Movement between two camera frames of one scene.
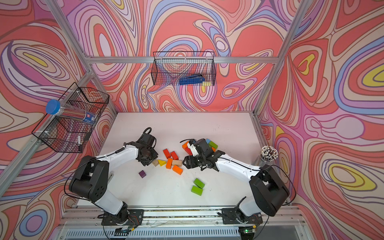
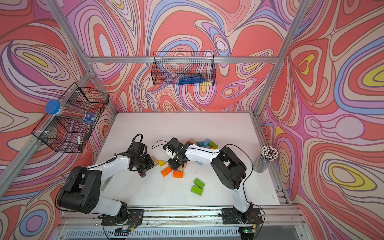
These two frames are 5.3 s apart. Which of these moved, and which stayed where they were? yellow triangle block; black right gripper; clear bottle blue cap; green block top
Moved: black right gripper
Stayed: green block top; yellow triangle block; clear bottle blue cap
